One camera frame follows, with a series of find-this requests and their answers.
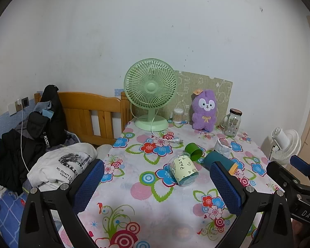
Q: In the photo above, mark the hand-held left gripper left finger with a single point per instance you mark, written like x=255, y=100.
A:
x=89, y=183

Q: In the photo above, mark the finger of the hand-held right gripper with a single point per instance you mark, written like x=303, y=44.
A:
x=301, y=164
x=281, y=175

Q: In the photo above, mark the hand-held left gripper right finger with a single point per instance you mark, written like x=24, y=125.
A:
x=226, y=186

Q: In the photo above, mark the clear glass cup yellow label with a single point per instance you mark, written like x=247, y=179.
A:
x=184, y=168

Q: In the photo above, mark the teal cup orange rim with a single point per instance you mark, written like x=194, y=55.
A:
x=218, y=157

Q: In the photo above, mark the green plastic cup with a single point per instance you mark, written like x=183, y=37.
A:
x=195, y=153

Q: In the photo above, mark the white standing fan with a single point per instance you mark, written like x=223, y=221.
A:
x=290, y=142

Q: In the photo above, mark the white printed t-shirt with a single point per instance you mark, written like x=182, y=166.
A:
x=67, y=157

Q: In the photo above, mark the glass jar mug with lid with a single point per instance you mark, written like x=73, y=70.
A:
x=232, y=124

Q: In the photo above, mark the floral tablecloth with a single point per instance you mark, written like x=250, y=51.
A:
x=149, y=206

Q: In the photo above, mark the purple plush toy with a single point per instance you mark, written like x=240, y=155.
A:
x=204, y=120

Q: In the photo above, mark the wooden bed headboard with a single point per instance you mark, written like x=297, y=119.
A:
x=80, y=106

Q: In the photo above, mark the blue checked bedsheet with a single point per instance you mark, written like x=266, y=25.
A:
x=13, y=206

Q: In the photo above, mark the blue face mask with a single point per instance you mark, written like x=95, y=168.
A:
x=48, y=114

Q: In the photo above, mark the black clothing pile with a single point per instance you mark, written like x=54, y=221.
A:
x=10, y=157

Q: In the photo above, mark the cotton swab container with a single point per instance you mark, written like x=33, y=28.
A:
x=178, y=116

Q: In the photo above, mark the white charger plug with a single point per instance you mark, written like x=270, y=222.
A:
x=19, y=102

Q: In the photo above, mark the patterned cardboard panel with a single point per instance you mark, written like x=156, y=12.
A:
x=187, y=82

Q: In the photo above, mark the green desk fan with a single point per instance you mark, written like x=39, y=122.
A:
x=149, y=86

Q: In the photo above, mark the black wall outlet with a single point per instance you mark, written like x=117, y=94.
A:
x=25, y=101

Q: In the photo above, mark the white wall switch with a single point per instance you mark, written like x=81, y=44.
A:
x=12, y=109

